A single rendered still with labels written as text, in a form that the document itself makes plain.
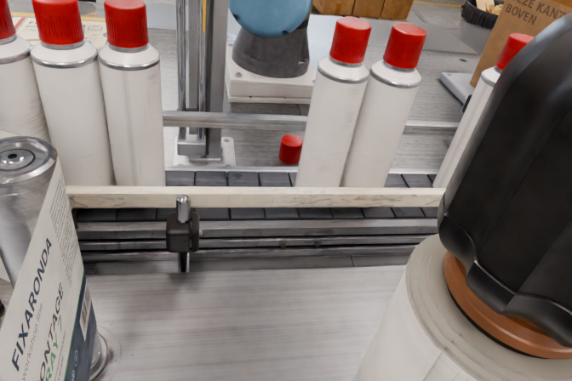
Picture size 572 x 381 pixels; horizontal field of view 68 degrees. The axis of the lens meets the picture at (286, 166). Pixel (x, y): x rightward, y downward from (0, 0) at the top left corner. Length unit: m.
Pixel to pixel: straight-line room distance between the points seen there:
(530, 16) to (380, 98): 0.54
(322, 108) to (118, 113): 0.19
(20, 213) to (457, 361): 0.20
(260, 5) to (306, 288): 0.38
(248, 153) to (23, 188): 0.45
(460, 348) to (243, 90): 0.64
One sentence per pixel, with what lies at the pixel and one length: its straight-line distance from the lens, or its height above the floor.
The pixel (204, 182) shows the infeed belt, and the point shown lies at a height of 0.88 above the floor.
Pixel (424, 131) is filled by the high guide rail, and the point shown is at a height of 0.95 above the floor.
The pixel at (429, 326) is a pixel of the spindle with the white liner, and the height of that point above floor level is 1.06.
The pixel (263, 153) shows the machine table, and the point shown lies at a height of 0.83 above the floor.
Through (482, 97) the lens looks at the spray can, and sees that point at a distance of 0.50.
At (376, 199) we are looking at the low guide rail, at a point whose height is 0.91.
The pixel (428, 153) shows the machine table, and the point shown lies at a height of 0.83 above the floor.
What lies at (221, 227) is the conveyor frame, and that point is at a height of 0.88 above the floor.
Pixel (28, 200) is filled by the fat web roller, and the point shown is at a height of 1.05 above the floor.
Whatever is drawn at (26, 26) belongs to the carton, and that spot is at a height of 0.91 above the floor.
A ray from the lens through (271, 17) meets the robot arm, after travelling 0.62.
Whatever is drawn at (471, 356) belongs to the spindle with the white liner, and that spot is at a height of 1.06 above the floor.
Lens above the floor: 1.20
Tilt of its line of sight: 36 degrees down
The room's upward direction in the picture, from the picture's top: 10 degrees clockwise
